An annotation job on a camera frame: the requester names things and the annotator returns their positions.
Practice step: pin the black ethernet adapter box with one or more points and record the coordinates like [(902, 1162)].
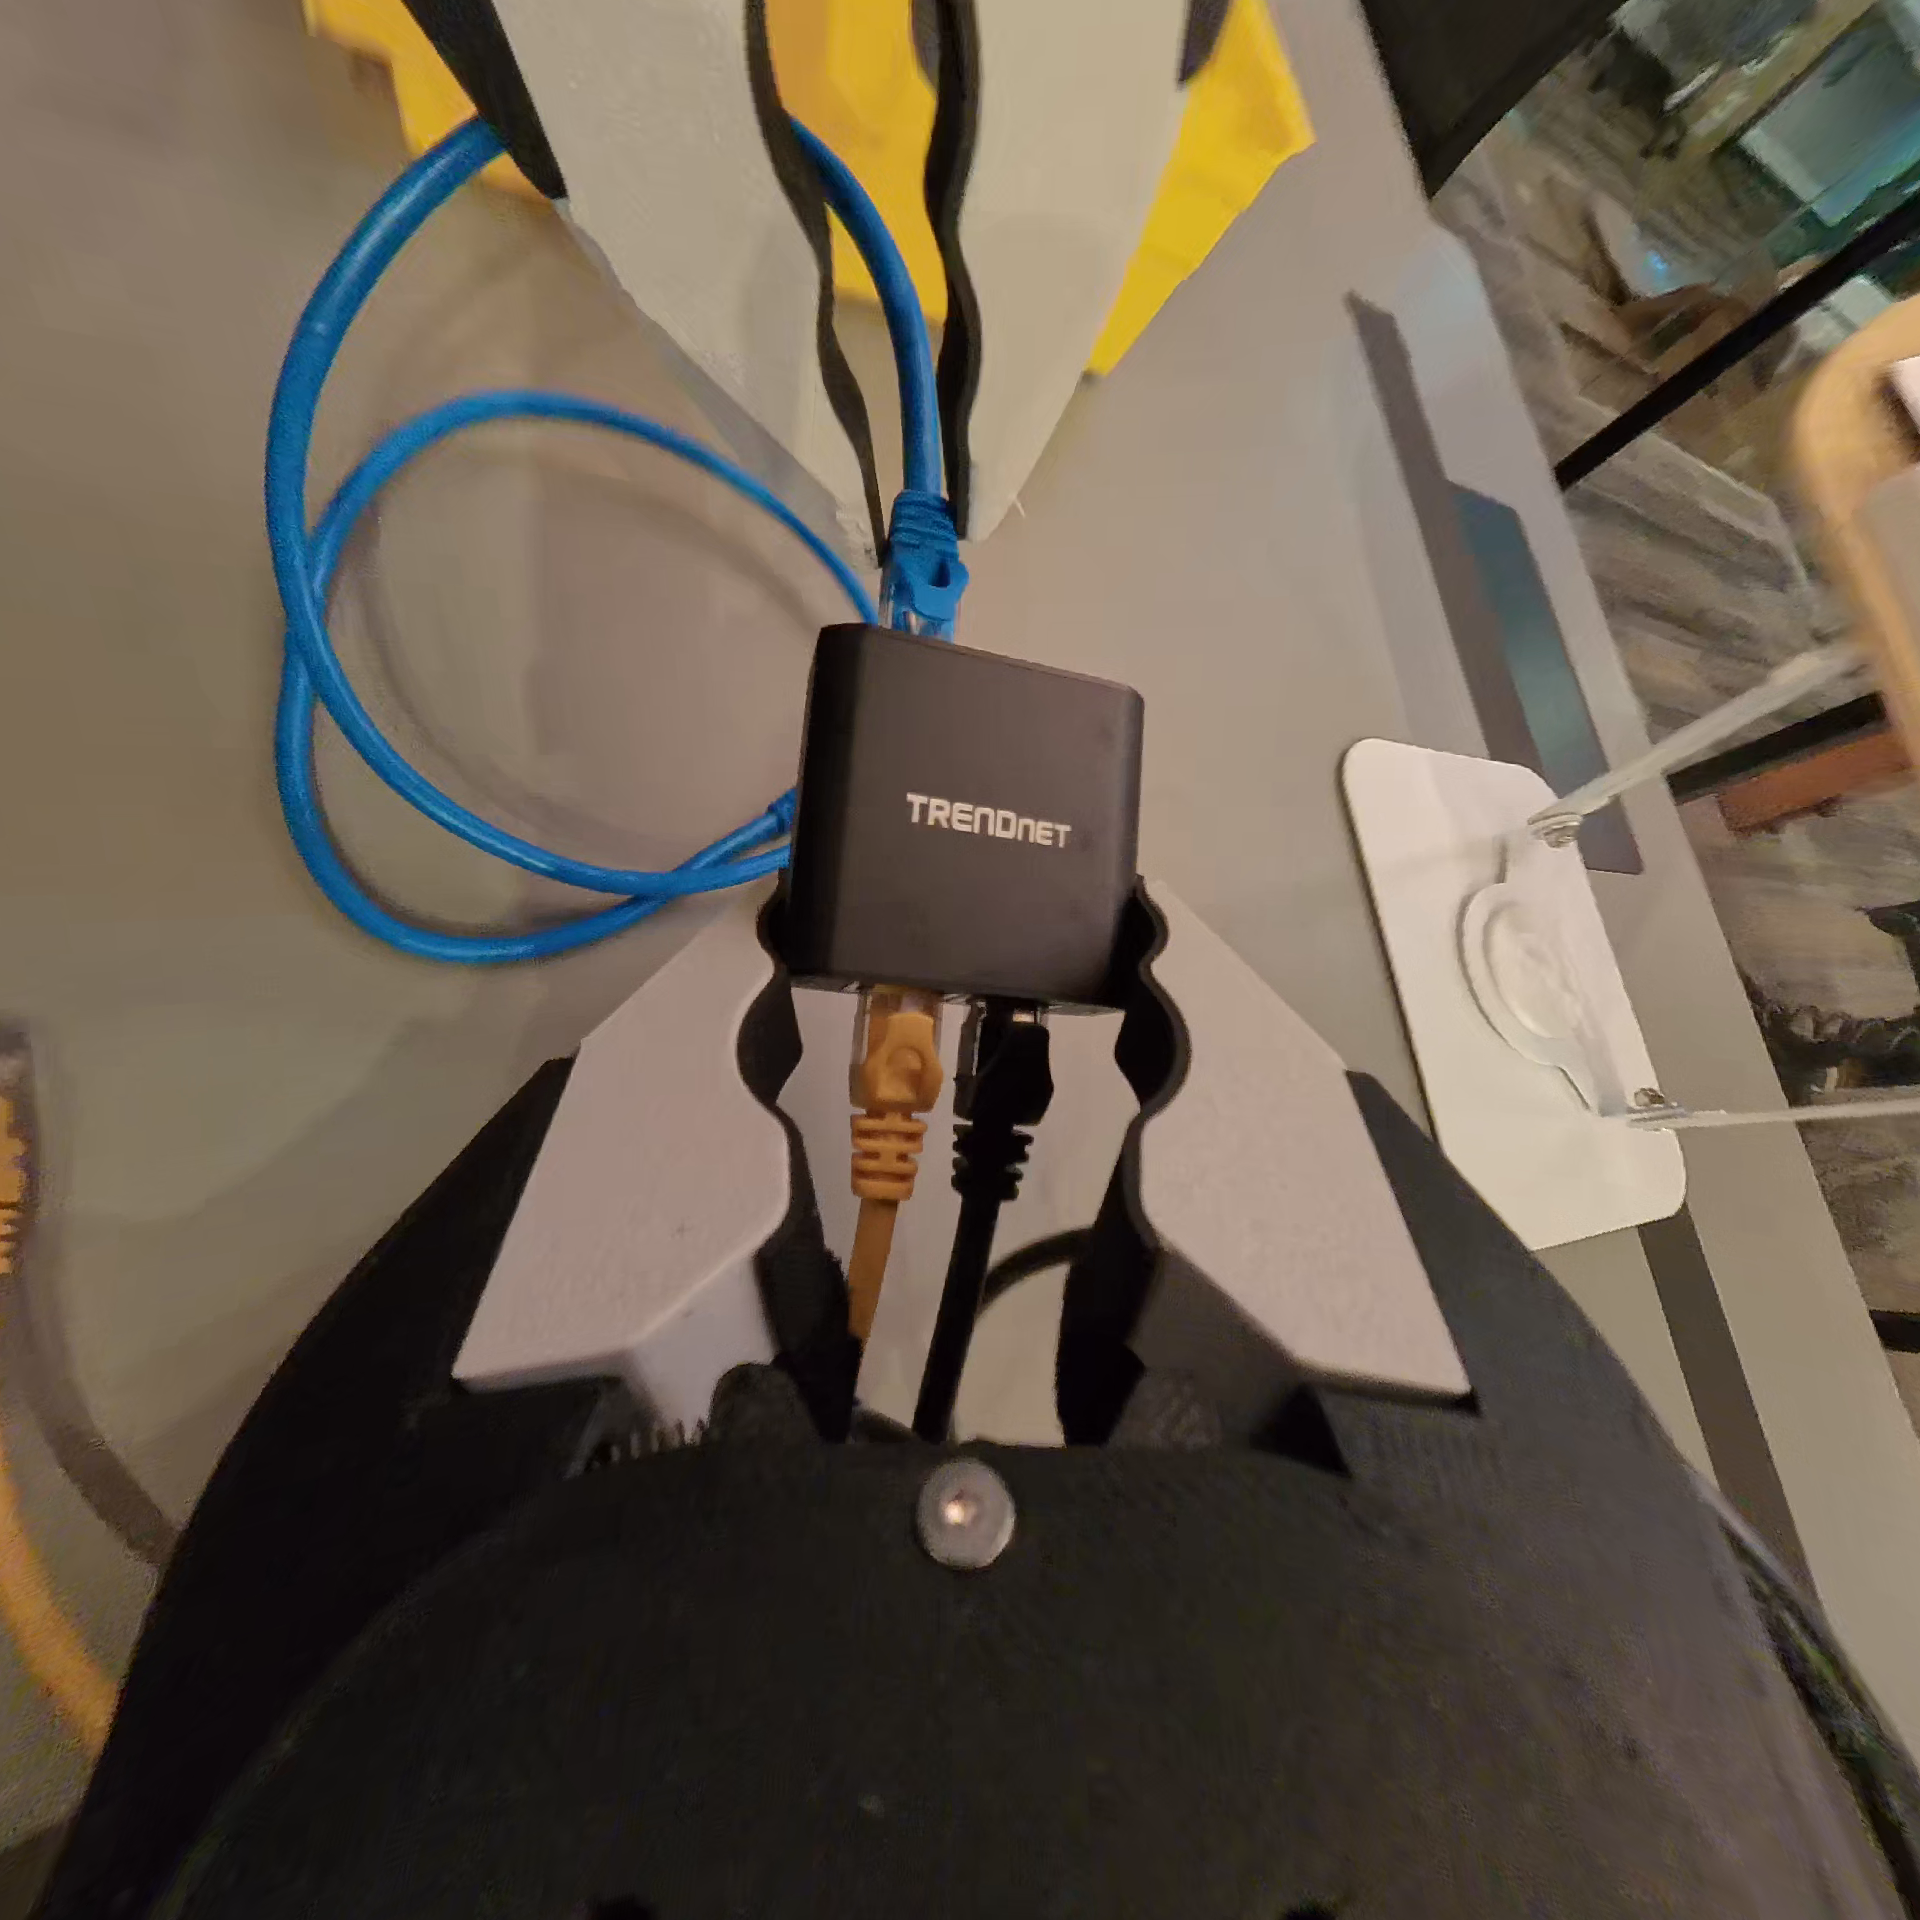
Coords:
[(960, 809)]

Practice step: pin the white base acrylic stand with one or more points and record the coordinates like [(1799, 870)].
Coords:
[(1442, 930)]

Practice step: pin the black metal table leg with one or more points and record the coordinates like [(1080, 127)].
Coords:
[(1724, 368)]

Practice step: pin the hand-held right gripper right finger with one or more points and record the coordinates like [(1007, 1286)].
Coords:
[(1290, 1215)]

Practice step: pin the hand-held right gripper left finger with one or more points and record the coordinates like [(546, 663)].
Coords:
[(630, 1200)]

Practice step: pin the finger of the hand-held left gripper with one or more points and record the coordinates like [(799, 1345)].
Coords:
[(1072, 181), (676, 181)]

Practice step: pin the yellow plastic bin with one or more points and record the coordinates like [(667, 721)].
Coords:
[(1215, 181)]

